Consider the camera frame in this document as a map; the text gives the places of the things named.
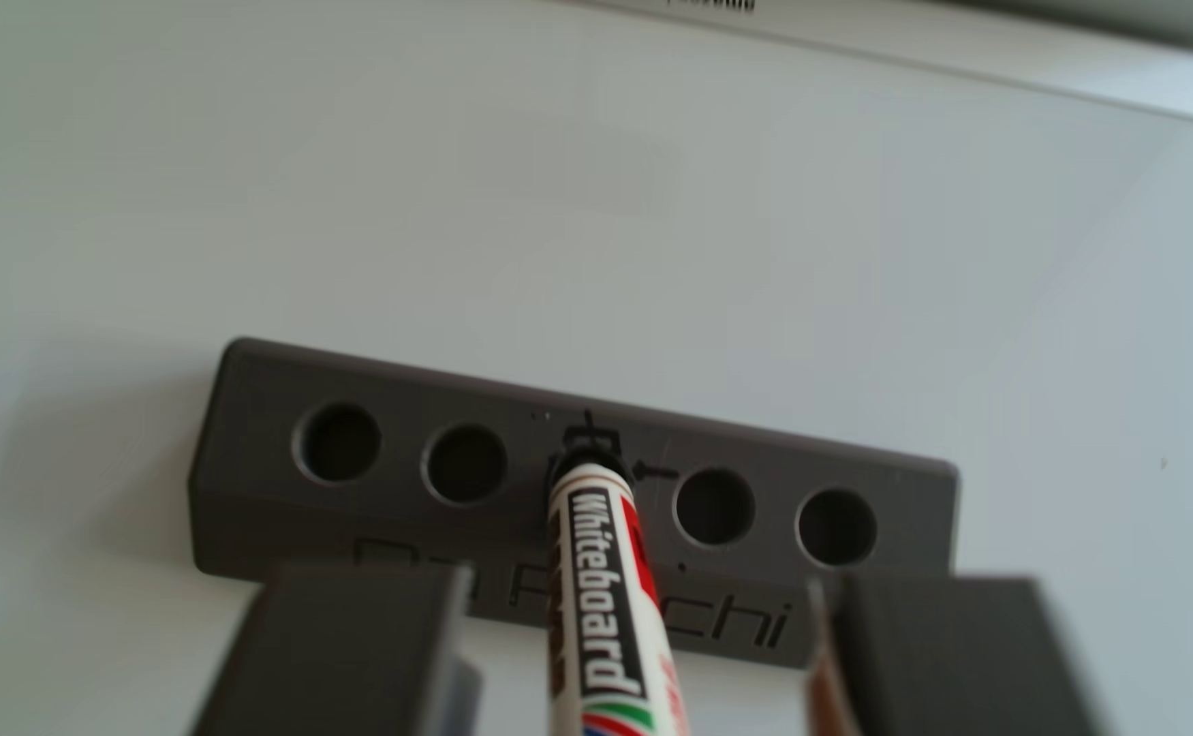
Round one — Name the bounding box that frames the white whiteboard marker pen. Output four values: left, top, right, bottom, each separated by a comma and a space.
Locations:
545, 460, 692, 736

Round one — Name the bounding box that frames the grey Da Pinchi pen holder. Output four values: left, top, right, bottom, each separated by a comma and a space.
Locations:
187, 337, 961, 671

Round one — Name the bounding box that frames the whiteboard with aluminium frame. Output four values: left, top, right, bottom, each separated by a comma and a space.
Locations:
0, 0, 1193, 736

